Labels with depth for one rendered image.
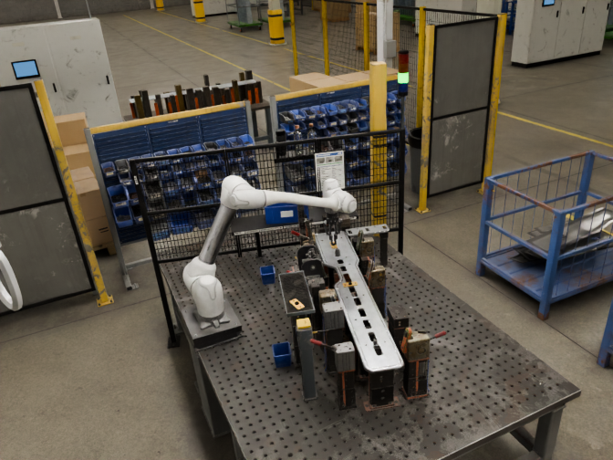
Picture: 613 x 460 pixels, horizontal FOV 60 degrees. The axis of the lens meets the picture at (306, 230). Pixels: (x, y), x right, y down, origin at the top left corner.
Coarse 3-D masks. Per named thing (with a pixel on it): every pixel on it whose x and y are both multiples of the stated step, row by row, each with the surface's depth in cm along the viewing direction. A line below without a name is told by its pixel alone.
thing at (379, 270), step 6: (378, 270) 306; (384, 270) 307; (372, 276) 307; (378, 276) 308; (384, 276) 308; (372, 282) 309; (378, 282) 310; (384, 282) 310; (372, 288) 311; (378, 288) 312; (384, 288) 317; (372, 294) 314; (378, 294) 314; (378, 300) 316; (378, 306) 317; (384, 306) 318; (384, 312) 320; (384, 318) 322
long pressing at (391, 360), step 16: (320, 240) 351; (320, 256) 335; (336, 256) 331; (352, 256) 330; (352, 272) 314; (336, 288) 299; (368, 288) 298; (352, 304) 286; (368, 304) 285; (352, 320) 273; (352, 336) 262; (368, 336) 261; (384, 336) 261; (368, 352) 251; (384, 352) 250; (368, 368) 241; (384, 368) 241
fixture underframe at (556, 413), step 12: (180, 324) 436; (540, 420) 276; (552, 420) 269; (516, 432) 299; (528, 432) 298; (540, 432) 279; (552, 432) 274; (528, 444) 292; (540, 444) 281; (552, 444) 280; (240, 456) 294; (528, 456) 284; (540, 456) 283
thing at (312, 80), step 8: (360, 72) 649; (368, 72) 647; (392, 72) 637; (296, 80) 640; (304, 80) 630; (312, 80) 626; (320, 80) 623; (328, 80) 620; (336, 80) 618; (344, 80) 615; (352, 80) 612; (296, 88) 645; (304, 88) 627; (312, 88) 608
